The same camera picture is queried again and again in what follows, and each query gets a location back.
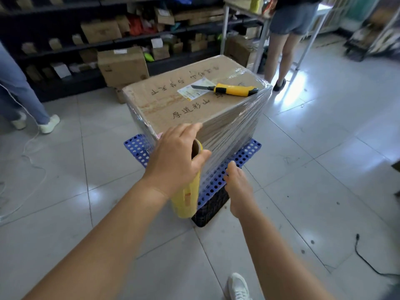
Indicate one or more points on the person's right hand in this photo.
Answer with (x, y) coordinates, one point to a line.
(240, 193)

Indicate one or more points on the person's left hand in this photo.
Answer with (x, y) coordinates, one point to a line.
(172, 165)

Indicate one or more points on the yellow stretch film roll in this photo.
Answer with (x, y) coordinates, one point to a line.
(186, 203)

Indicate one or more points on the large brown cardboard box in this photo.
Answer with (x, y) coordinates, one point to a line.
(175, 106)

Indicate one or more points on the yellow black utility knife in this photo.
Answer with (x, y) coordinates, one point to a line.
(234, 89)

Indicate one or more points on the person's right forearm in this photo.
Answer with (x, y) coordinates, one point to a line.
(275, 262)

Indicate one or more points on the person's left forearm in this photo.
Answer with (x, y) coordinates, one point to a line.
(100, 249)

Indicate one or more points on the small cardboard box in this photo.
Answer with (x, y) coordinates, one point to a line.
(120, 96)

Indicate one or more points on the person's right shoe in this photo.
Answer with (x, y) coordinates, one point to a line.
(239, 287)

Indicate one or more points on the cardboard box with white label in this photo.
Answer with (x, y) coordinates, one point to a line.
(123, 67)

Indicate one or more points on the film covered cardboard box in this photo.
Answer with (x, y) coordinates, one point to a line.
(239, 51)

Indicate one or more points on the small white box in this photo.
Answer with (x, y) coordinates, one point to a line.
(61, 70)

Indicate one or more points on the squat cardboard box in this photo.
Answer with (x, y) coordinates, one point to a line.
(100, 31)

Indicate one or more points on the black plastic crate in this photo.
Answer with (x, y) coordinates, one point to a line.
(212, 209)

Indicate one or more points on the blue perforated plastic pallet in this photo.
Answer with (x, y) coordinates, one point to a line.
(134, 146)

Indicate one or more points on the green plastic packet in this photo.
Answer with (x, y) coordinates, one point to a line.
(149, 57)

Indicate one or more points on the red plastic bag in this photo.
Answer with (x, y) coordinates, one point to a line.
(137, 26)

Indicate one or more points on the white metal rack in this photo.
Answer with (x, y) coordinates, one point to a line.
(261, 43)

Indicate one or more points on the yellow green bottle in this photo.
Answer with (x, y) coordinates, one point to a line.
(256, 4)

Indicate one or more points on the dark wheeled display rack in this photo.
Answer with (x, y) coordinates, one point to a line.
(372, 37)

